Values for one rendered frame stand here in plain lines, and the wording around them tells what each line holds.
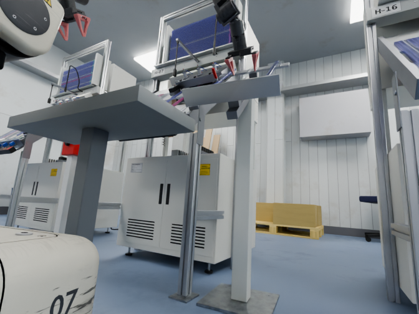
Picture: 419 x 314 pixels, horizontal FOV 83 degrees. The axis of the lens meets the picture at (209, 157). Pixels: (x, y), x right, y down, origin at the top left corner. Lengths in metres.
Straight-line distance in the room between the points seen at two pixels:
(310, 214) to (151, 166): 2.30
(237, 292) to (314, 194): 3.41
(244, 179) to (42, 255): 0.71
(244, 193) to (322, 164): 3.44
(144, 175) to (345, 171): 3.40
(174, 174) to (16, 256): 1.07
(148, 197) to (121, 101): 0.98
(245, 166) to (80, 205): 0.59
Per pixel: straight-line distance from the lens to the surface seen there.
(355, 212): 4.26
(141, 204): 1.53
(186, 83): 1.62
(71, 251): 0.46
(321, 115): 4.26
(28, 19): 0.68
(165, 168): 1.44
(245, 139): 0.98
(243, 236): 0.95
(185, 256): 0.98
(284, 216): 3.34
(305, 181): 4.30
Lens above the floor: 0.35
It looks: 11 degrees up
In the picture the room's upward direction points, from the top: 3 degrees clockwise
